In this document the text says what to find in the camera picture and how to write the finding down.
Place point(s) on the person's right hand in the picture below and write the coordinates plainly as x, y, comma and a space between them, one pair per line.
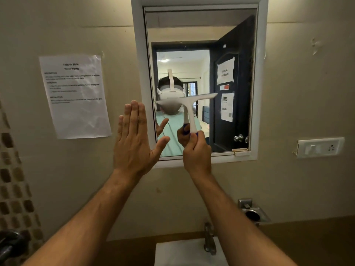
197, 159

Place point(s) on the person's left hand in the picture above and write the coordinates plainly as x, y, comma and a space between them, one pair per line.
132, 152

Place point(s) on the person's right fingers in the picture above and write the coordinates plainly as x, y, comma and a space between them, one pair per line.
194, 141

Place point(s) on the person's left little finger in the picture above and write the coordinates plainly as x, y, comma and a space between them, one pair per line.
120, 127

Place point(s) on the person's left thumb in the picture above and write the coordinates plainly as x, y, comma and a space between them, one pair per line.
162, 146

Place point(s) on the person's left middle finger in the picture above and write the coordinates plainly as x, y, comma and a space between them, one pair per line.
134, 117

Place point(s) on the person's left forearm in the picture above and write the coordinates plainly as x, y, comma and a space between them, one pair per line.
91, 218

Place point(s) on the person's right forearm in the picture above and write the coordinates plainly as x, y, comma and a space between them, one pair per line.
235, 227

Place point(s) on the white mirror latch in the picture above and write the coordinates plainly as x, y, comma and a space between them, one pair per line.
240, 151

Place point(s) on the white printed paper notice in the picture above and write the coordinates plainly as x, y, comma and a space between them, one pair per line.
76, 99

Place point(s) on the metal basin faucet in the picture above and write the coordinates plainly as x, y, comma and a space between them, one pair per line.
210, 241

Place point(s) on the white wash basin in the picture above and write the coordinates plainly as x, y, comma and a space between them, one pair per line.
183, 253

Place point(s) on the dark metal tap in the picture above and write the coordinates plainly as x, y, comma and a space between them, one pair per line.
11, 245

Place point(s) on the metal wall soap dish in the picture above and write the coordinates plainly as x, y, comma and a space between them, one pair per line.
253, 213

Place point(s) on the white framed wall mirror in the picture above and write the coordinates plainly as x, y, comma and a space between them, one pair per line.
238, 38

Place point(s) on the white wall switch plate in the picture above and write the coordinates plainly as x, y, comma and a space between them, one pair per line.
320, 147

